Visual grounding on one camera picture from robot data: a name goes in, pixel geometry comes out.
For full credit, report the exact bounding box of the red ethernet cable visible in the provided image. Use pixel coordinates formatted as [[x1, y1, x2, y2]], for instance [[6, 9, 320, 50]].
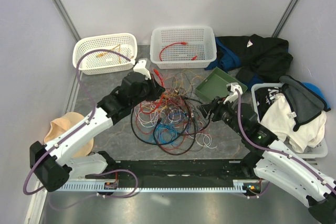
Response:
[[159, 41, 198, 62], [140, 68, 169, 114]]

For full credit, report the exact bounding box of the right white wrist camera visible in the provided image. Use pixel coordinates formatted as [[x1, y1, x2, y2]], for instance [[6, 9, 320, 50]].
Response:
[[223, 82, 243, 104]]

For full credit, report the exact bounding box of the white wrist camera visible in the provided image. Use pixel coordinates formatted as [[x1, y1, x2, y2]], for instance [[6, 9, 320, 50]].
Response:
[[131, 58, 152, 80], [223, 82, 243, 104]]

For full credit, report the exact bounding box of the beige bucket hat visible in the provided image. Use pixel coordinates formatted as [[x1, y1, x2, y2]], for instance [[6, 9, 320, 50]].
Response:
[[44, 112, 94, 158]]

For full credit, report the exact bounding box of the green plastic tray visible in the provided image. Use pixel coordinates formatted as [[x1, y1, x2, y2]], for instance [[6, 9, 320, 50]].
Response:
[[194, 67, 248, 102]]

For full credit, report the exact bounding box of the left white perforated basket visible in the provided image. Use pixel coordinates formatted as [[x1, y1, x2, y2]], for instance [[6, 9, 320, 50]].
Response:
[[72, 33, 138, 75]]

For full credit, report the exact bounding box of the red thin wire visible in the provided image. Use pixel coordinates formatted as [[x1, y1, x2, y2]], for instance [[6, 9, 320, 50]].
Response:
[[133, 98, 205, 155]]

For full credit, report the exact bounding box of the black thick cable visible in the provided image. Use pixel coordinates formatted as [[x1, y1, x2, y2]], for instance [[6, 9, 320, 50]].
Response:
[[130, 95, 211, 155]]

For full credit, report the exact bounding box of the white cloth garment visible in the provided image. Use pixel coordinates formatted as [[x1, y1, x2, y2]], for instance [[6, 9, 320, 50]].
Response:
[[260, 94, 327, 153]]

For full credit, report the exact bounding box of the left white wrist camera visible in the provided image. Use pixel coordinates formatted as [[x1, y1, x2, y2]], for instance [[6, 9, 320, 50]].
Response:
[[131, 58, 152, 80]]

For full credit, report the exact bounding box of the white laundry bin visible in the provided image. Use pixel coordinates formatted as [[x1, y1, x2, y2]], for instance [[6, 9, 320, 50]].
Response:
[[251, 83, 328, 158]]

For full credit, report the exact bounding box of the right white perforated basket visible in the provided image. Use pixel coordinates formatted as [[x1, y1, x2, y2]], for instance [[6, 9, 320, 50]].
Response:
[[150, 26, 217, 69]]

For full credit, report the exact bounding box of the yellow thin wire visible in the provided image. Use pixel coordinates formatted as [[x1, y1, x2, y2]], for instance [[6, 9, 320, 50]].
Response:
[[157, 69, 205, 101]]

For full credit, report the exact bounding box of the white thin cable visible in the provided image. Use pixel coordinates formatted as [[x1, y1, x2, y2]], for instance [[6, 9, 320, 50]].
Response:
[[133, 103, 217, 149]]

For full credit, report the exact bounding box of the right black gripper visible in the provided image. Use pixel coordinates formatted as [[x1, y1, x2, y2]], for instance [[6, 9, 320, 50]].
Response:
[[195, 94, 245, 136]]

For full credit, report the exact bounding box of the blue thin cable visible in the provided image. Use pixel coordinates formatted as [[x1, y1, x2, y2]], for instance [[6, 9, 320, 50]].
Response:
[[153, 123, 184, 146]]

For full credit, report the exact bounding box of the grey black-trimmed garment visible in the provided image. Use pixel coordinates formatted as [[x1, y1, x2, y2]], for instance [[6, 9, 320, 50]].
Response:
[[279, 75, 331, 132]]

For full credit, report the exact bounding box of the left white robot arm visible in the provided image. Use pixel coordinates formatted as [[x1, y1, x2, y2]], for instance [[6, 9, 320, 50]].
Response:
[[29, 72, 165, 192]]

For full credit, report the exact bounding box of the black and blue jacket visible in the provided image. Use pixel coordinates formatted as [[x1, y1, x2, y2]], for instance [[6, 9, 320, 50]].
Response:
[[205, 34, 293, 89]]

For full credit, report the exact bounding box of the yellow ethernet cable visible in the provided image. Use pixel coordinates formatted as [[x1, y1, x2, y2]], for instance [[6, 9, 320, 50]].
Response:
[[96, 45, 135, 65]]

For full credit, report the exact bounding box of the white perforated basket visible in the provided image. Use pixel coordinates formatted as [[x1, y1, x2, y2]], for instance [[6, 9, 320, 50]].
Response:
[[150, 26, 217, 69], [72, 33, 138, 75]]

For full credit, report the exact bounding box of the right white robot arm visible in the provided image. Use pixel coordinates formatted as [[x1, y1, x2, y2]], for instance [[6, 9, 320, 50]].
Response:
[[198, 98, 335, 223]]

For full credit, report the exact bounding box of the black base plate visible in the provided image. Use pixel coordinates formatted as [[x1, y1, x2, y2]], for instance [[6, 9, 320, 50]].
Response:
[[85, 159, 263, 189]]

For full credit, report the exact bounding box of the blue cloth item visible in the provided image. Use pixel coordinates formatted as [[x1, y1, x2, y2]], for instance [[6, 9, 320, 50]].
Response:
[[302, 82, 330, 109]]

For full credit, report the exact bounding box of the grey slotted cable duct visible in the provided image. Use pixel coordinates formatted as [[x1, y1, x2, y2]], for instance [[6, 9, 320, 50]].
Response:
[[56, 180, 258, 193]]

